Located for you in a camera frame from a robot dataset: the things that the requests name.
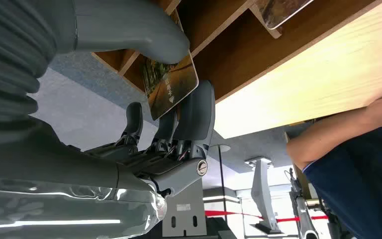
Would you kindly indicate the grey slotted metal stand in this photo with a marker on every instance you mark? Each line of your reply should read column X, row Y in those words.
column 186, row 211

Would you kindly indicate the black pole with round base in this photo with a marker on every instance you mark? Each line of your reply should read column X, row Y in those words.
column 222, row 178

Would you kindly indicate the wooden card rack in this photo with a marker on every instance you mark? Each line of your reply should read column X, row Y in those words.
column 243, row 49

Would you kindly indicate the red barrier tape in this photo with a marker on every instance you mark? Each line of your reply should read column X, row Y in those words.
column 230, row 214

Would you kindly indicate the grey curved pedestal stand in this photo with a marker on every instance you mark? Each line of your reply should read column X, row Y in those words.
column 263, row 194

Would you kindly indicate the grey ribbed right arm sleeve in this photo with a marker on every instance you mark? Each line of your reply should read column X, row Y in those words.
column 6, row 66

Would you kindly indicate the person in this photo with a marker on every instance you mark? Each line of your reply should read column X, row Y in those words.
column 359, row 184

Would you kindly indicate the silver and black tripod rig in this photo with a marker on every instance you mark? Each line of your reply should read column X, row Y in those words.
column 301, row 211

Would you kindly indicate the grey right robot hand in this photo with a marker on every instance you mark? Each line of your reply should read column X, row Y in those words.
column 62, row 171

